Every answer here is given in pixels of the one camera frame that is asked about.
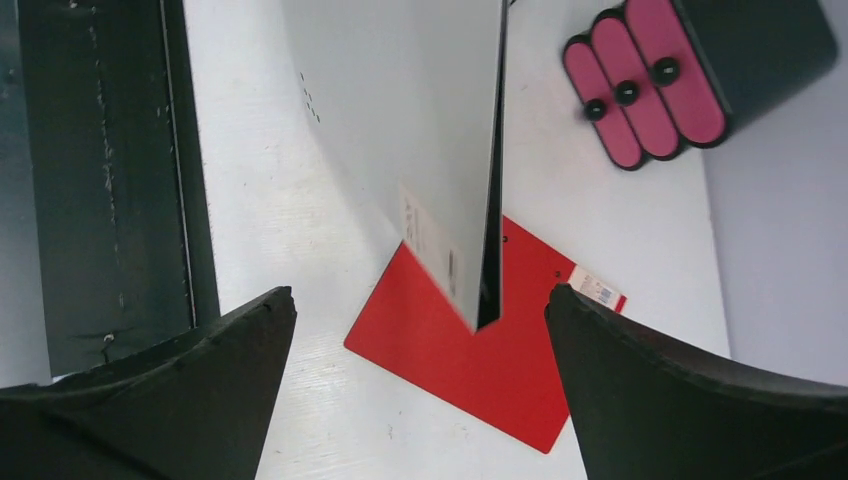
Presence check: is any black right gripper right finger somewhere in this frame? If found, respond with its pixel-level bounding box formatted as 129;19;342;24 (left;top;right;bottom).
545;284;847;479

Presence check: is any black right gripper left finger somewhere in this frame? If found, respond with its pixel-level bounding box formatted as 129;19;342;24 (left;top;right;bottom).
1;287;297;479

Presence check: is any red binder folder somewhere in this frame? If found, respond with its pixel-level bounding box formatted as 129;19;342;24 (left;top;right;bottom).
344;218;627;454

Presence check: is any white binder cover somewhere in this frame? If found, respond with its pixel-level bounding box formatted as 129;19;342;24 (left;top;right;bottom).
282;1;508;331

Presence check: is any pink drawer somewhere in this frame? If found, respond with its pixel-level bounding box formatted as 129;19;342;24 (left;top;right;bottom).
590;9;682;160
562;34;647;171
625;0;727;147

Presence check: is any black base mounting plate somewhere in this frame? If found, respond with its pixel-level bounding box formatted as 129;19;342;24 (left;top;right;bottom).
18;1;220;376

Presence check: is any pink top drawer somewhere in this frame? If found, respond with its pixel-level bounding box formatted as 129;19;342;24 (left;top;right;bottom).
625;0;727;147

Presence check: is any black drawer cabinet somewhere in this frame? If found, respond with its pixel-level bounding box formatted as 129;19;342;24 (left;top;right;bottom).
673;1;839;148

